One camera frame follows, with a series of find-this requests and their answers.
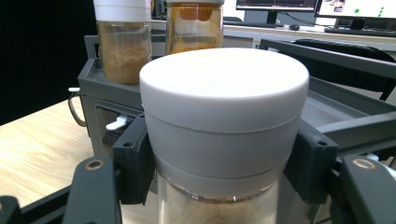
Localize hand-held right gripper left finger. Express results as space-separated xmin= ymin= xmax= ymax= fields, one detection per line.
xmin=111 ymin=114 xmax=157 ymax=205

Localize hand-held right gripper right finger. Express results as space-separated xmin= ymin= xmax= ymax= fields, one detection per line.
xmin=283 ymin=119 xmax=339 ymax=205

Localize grey corner storage rack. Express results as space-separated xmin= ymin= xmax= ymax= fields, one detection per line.
xmin=67 ymin=35 xmax=396 ymax=224

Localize tan powder spice jar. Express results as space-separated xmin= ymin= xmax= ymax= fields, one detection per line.
xmin=138 ymin=47 xmax=310 ymax=224

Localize spice jar with spout lid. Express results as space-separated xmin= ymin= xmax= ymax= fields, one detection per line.
xmin=92 ymin=0 xmax=153 ymax=86

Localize orange powder spice jar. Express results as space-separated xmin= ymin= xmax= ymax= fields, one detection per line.
xmin=164 ymin=0 xmax=225 ymax=56

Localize black keyboard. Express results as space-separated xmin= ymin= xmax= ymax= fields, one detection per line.
xmin=222 ymin=20 xmax=277 ymax=29
xmin=323 ymin=26 xmax=396 ymax=38

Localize computer monitor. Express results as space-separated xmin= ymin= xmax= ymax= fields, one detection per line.
xmin=234 ymin=0 xmax=319 ymax=24
xmin=313 ymin=0 xmax=396 ymax=30

